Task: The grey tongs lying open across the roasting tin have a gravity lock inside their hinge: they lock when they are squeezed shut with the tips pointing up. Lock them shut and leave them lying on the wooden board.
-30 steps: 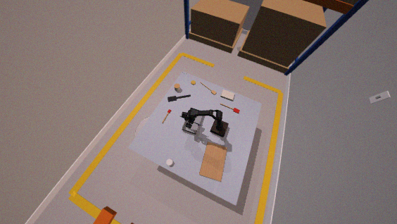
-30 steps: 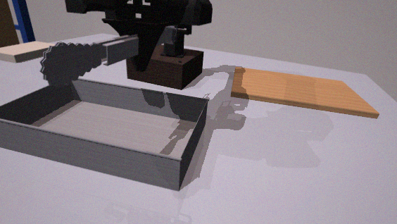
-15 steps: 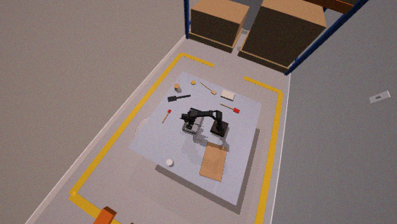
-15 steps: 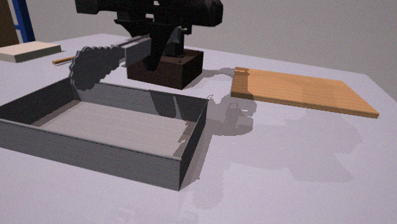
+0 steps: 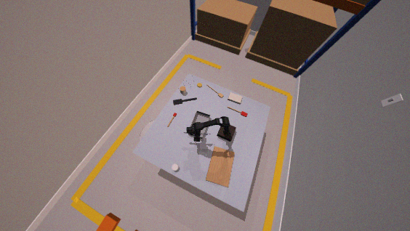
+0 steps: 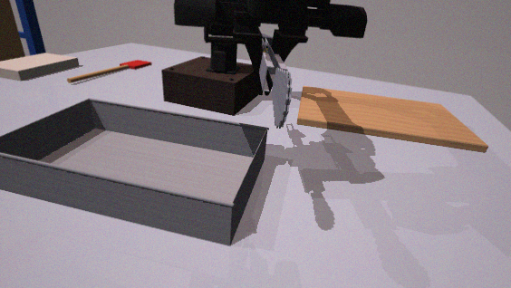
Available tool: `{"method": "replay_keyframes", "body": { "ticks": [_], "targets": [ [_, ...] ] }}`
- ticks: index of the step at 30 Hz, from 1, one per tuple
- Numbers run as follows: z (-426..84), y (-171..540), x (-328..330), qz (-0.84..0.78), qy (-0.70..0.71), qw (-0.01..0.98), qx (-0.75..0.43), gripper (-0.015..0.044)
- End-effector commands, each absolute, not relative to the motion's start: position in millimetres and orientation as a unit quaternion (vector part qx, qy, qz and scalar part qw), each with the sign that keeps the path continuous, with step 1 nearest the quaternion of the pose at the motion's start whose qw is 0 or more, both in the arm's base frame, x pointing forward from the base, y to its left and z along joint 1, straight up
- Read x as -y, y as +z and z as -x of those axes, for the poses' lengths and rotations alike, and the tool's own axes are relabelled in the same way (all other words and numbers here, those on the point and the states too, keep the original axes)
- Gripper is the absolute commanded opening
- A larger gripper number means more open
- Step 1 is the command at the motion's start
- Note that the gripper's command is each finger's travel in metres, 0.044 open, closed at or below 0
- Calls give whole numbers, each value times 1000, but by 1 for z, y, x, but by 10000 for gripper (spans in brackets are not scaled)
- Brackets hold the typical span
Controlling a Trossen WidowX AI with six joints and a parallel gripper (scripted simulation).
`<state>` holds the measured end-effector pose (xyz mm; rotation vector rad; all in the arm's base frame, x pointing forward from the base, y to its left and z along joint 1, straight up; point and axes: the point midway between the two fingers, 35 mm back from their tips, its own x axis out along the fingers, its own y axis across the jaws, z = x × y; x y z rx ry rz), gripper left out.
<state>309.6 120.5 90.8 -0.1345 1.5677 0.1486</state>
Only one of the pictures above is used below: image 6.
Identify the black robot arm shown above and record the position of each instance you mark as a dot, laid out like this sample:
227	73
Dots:
223	49

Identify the beige flat rectangular board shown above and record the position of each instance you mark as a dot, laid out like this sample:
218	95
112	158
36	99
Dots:
29	67

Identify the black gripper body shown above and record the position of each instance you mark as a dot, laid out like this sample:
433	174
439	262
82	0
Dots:
342	20

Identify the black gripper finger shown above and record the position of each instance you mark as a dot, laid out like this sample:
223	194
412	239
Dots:
283	44
253	43

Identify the light brown wooden board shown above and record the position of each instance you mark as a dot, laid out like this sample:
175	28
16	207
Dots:
387	117

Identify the red spatula with wooden handle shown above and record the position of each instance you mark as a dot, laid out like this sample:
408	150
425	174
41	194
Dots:
123	66

